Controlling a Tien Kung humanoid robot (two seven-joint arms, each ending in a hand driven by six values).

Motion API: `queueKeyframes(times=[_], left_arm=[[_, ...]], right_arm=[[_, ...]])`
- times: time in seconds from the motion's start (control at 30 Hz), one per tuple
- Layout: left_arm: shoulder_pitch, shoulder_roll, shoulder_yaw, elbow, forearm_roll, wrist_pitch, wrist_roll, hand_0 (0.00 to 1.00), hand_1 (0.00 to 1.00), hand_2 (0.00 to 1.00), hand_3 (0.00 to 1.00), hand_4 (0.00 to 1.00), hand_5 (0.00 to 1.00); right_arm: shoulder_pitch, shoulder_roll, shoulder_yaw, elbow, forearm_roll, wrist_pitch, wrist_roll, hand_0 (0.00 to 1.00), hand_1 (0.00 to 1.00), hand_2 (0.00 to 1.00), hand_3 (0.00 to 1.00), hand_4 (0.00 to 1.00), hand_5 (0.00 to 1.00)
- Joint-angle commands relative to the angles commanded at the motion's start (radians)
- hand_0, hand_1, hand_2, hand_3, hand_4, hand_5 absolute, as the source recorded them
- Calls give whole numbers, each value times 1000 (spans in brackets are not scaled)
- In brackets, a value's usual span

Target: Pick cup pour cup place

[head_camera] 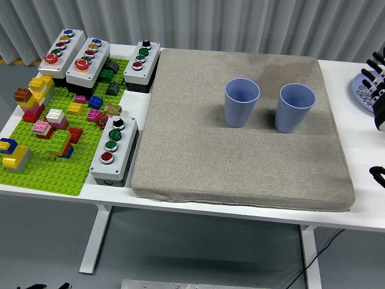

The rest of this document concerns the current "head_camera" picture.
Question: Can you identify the green studded baseplate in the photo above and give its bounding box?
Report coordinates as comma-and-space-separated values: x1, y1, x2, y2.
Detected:
0, 57, 131, 197

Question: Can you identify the multicolour brick tower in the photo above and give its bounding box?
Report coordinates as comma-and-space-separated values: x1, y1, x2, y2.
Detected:
13, 75, 55, 123

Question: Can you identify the brass valve fitting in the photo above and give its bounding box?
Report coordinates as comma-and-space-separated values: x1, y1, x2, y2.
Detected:
103, 102, 123, 117

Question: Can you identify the grey-brown fabric mat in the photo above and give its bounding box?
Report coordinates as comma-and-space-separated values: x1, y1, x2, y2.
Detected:
131, 48, 356, 213

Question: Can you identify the grey pleated curtain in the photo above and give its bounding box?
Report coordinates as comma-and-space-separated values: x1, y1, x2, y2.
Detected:
0, 0, 385, 66

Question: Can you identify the black floor cable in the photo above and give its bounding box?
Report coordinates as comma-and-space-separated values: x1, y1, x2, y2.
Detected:
285, 228, 346, 289

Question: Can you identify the white table leg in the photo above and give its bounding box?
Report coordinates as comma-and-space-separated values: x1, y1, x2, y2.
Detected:
300, 225, 322, 289
78, 204, 112, 275

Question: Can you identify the yellow toy brick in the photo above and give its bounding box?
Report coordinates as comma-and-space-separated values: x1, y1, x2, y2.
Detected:
67, 102, 84, 116

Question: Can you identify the blue toy brick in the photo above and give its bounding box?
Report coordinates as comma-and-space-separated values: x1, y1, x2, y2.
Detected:
87, 95, 104, 110

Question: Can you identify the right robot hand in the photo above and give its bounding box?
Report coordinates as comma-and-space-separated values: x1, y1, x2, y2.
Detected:
360, 48, 385, 132

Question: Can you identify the red valve handle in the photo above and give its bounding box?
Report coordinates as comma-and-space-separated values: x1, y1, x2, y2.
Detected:
95, 113, 109, 129

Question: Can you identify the yellow and grey brick stack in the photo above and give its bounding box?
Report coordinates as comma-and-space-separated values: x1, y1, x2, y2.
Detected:
2, 144, 32, 174

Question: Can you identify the grey four-button control box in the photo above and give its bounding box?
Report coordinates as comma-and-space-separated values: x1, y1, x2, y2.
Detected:
123, 40, 161, 94
89, 114, 141, 188

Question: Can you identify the green orange blue brick stack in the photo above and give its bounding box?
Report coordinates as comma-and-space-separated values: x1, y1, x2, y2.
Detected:
46, 129, 75, 160

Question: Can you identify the grey five-button control box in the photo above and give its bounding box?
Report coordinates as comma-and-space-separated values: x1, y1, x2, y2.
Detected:
37, 28, 87, 87
65, 37, 111, 97

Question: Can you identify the blue ribbed plastic cup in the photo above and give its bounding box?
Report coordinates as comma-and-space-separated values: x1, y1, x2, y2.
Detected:
274, 83, 316, 134
224, 78, 261, 129

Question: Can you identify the pink and red brick stack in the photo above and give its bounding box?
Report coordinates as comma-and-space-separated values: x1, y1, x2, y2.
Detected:
31, 120, 54, 140

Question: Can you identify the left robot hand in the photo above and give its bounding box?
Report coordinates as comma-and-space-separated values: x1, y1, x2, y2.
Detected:
16, 282, 73, 289

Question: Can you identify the red toy brick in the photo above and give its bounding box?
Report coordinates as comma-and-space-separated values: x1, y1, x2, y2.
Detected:
68, 127, 84, 143

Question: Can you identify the light blue plate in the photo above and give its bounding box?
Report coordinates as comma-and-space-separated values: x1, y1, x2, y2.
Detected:
352, 73, 380, 114

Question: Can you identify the blue and yellow brick stack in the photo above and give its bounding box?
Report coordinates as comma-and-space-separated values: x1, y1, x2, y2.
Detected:
0, 137, 19, 155

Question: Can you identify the white and pink brick stack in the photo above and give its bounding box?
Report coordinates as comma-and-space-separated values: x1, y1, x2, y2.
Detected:
46, 108, 70, 131

